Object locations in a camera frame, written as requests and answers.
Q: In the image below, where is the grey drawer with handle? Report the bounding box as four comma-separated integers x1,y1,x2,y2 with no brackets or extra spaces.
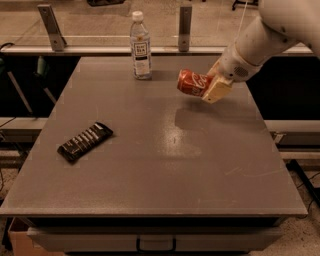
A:
27,227,282,253

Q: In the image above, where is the clear plastic water bottle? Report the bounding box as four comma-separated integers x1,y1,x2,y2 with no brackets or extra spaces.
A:
130,11,152,80

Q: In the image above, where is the red coke can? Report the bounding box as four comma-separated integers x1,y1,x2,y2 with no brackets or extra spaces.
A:
177,69,213,97

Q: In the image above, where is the middle metal rail bracket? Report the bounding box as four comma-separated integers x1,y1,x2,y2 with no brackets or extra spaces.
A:
178,6,192,52

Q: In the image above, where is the cardboard box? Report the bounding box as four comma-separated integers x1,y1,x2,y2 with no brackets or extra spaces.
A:
8,218,64,256

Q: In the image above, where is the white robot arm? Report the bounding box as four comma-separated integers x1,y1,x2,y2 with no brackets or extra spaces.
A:
201,0,320,103

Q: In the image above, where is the black snack bar wrapper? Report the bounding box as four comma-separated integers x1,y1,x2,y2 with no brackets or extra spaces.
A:
57,122,113,163

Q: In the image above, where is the left metal rail bracket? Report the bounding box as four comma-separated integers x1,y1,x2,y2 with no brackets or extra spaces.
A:
37,4,67,52

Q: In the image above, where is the metal rail bracket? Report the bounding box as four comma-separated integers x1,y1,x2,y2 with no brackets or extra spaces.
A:
178,6,192,52
37,4,67,52

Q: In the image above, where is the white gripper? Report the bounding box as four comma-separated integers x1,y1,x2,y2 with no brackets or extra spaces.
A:
202,41,263,104

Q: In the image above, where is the black cable on floor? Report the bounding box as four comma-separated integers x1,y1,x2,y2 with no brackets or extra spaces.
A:
286,159,320,220

